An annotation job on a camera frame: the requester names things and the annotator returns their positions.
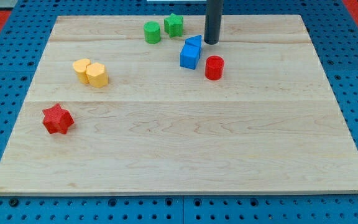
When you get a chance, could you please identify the blue cube block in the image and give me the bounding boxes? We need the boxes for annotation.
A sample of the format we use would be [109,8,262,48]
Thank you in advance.
[180,44,201,70]

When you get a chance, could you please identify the red cylinder block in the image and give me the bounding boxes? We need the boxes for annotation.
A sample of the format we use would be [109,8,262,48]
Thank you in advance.
[204,55,224,81]

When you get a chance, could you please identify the blue triangle block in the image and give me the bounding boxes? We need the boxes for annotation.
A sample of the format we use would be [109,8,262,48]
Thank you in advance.
[185,35,202,49]

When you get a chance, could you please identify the yellow heart block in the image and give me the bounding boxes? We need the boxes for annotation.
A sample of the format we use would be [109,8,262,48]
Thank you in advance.
[72,58,91,84]

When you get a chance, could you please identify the red star block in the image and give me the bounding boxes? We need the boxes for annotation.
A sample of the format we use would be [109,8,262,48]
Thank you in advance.
[42,103,74,134]

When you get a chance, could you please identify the light wooden board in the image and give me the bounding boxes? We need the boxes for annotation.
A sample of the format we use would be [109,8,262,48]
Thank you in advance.
[0,14,358,196]

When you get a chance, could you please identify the green star block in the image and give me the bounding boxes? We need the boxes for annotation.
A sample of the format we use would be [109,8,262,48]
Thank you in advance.
[164,13,183,37]

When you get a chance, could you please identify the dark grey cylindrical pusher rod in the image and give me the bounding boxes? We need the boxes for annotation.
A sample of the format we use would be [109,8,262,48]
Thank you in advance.
[204,0,223,45]

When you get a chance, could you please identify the yellow hexagon block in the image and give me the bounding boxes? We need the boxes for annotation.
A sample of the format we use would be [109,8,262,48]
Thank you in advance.
[86,62,109,88]

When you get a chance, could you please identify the green cylinder block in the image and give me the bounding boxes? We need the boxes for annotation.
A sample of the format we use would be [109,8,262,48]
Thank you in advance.
[144,21,161,44]

